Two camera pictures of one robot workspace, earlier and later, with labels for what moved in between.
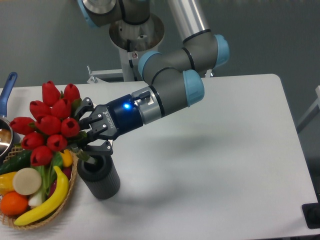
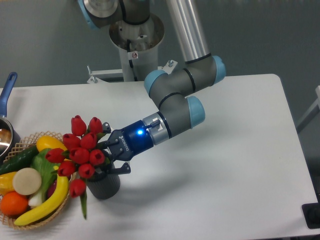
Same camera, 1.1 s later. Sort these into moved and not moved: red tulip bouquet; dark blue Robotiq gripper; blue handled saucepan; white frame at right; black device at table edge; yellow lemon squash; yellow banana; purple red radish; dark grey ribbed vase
Moved: red tulip bouquet; yellow lemon squash; dark blue Robotiq gripper
Not moved: black device at table edge; dark grey ribbed vase; yellow banana; white frame at right; purple red radish; blue handled saucepan
